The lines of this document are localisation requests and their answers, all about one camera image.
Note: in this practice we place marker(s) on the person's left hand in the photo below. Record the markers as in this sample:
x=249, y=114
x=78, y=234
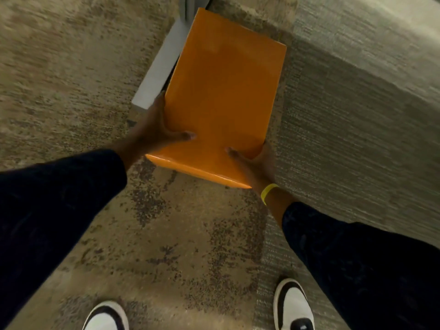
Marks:
x=151, y=128

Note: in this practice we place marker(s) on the white and black shoe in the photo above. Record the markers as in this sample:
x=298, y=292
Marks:
x=106, y=316
x=293, y=305

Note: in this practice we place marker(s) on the white and black right shoe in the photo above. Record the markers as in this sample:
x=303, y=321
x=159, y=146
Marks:
x=293, y=305

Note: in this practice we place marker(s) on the yellow wristband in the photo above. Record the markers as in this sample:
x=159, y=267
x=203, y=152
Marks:
x=267, y=192

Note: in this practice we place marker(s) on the person's right hand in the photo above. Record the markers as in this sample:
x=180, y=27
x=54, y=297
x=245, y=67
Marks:
x=259, y=166

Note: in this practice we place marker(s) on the person's right forearm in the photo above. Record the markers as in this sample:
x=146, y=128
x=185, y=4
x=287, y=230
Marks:
x=350, y=257

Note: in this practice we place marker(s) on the white furniture base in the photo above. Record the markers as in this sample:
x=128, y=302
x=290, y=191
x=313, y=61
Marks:
x=161, y=65

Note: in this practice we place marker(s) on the person's left forearm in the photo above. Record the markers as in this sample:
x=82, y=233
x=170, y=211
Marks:
x=51, y=209

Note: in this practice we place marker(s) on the person's right thumb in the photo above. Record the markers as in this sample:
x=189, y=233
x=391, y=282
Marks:
x=239, y=156

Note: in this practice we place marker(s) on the orange box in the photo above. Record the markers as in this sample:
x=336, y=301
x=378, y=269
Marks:
x=223, y=96

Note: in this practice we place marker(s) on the person's left thumb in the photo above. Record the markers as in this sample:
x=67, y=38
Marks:
x=180, y=136

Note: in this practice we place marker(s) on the white and black left shoe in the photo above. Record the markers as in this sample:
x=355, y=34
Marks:
x=106, y=316

